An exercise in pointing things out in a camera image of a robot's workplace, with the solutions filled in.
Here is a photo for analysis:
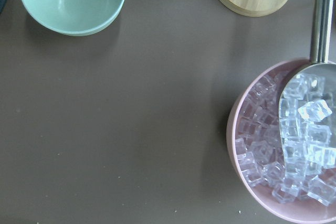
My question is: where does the steel ice scoop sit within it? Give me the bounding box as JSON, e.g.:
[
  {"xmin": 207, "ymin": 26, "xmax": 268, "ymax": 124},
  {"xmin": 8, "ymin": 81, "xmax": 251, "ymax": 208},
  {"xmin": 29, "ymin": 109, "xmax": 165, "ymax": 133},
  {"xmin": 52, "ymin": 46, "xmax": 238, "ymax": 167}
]
[{"xmin": 279, "ymin": 0, "xmax": 335, "ymax": 167}]

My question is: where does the pink ice bowl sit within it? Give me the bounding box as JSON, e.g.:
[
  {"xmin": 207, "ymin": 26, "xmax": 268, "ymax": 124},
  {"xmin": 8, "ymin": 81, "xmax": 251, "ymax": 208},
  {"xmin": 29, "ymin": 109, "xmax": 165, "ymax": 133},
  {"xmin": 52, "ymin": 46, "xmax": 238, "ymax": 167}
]
[{"xmin": 226, "ymin": 58, "xmax": 335, "ymax": 223}]

